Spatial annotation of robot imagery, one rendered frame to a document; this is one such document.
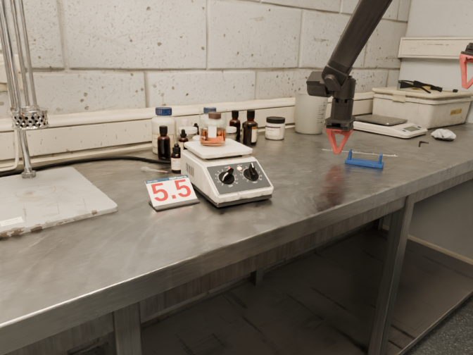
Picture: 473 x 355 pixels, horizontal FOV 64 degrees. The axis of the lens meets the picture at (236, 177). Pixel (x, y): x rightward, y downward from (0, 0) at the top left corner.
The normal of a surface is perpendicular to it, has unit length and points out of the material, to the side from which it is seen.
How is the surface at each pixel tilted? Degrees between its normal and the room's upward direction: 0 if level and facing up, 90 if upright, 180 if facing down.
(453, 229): 91
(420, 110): 93
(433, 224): 90
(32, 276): 0
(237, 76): 90
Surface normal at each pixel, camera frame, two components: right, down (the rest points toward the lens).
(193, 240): 0.03, -0.95
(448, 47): -0.79, 0.18
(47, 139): 0.62, 0.26
